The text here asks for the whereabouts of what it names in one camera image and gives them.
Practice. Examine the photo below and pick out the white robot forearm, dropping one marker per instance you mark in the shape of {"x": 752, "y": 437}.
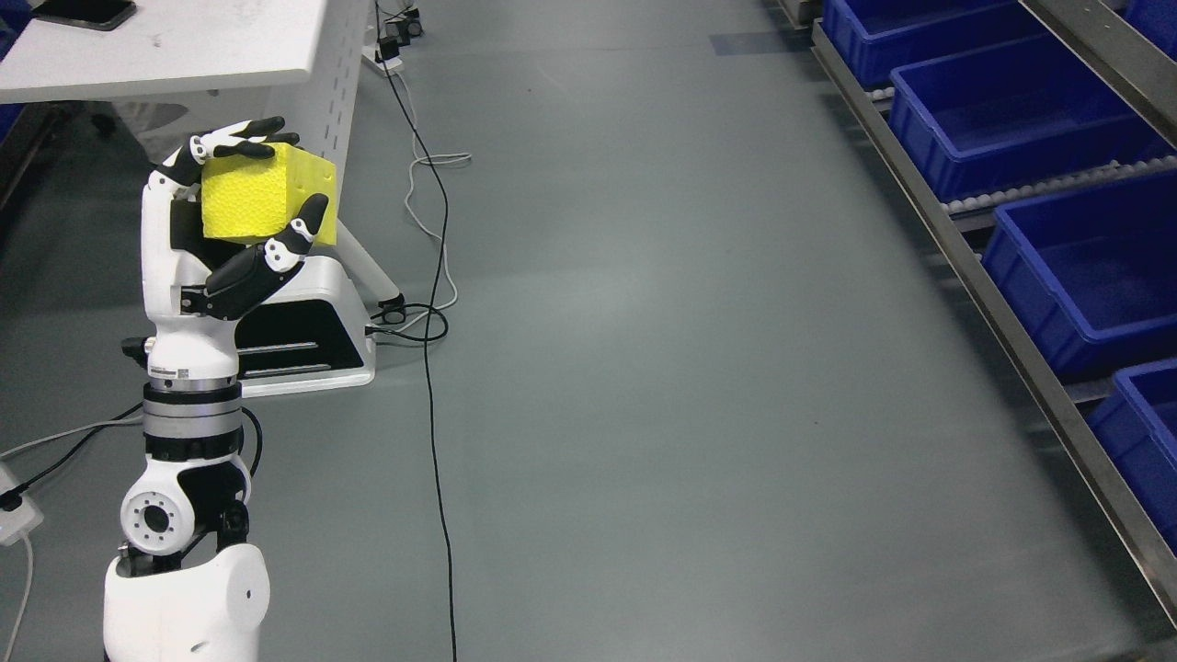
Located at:
{"x": 187, "y": 584}

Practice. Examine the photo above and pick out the blue bin far top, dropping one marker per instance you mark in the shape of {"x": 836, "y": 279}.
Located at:
{"x": 875, "y": 37}

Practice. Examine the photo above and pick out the steel shelf rack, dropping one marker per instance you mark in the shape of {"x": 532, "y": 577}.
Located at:
{"x": 1151, "y": 557}

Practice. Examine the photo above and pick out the blue bin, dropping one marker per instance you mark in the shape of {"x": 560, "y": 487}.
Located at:
{"x": 1012, "y": 114}
{"x": 1136, "y": 426}
{"x": 875, "y": 37}
{"x": 1091, "y": 275}

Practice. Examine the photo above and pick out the white power strip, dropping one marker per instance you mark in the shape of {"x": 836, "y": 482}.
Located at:
{"x": 20, "y": 515}

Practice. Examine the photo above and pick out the yellow foam block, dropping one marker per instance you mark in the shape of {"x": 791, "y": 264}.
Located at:
{"x": 244, "y": 200}

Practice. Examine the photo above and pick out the white desk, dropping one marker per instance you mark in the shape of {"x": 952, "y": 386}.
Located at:
{"x": 171, "y": 47}

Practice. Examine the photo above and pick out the black phone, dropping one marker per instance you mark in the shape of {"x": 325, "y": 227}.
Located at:
{"x": 100, "y": 16}

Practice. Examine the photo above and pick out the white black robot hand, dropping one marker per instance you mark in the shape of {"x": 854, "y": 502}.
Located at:
{"x": 195, "y": 290}

